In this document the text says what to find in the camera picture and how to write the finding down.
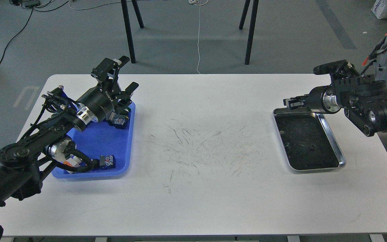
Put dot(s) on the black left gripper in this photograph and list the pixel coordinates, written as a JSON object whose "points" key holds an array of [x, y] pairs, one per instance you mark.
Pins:
{"points": [[106, 97]]}

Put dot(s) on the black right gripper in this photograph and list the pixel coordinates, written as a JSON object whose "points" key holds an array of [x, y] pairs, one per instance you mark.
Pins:
{"points": [[321, 100]]}

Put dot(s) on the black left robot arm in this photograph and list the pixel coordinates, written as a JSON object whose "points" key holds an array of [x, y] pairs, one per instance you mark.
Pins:
{"points": [[45, 145]]}

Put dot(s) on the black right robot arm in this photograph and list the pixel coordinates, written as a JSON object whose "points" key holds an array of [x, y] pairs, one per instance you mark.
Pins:
{"points": [[362, 97]]}

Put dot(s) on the metal tray with black mat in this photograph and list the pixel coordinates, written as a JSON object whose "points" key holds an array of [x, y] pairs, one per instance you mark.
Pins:
{"points": [[300, 128]]}

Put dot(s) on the blue plastic tray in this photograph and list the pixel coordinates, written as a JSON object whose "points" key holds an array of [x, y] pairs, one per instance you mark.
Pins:
{"points": [[102, 139]]}

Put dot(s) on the black table leg pair left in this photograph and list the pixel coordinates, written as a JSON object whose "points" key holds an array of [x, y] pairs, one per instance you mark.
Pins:
{"points": [[126, 21]]}

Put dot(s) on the black table leg pair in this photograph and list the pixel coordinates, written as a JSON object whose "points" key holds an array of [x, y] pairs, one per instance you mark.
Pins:
{"points": [[252, 25], [126, 21]]}

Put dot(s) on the black table leg pair right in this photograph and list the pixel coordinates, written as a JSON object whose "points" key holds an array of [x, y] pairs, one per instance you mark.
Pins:
{"points": [[252, 25]]}

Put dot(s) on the black power adapter on floor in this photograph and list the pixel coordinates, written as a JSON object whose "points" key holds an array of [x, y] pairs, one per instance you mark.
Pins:
{"points": [[27, 4]]}

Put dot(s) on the white cardboard box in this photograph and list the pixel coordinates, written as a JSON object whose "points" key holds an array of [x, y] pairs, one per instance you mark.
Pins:
{"points": [[379, 9]]}

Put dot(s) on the green push button switch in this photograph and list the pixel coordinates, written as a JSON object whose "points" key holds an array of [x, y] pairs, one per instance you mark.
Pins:
{"points": [[119, 121]]}

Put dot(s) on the red push button switch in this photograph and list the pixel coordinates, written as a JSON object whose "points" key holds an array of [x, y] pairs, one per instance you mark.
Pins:
{"points": [[105, 162]]}

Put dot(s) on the orange white switch module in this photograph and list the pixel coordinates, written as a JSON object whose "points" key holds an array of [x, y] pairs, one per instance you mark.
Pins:
{"points": [[71, 162]]}

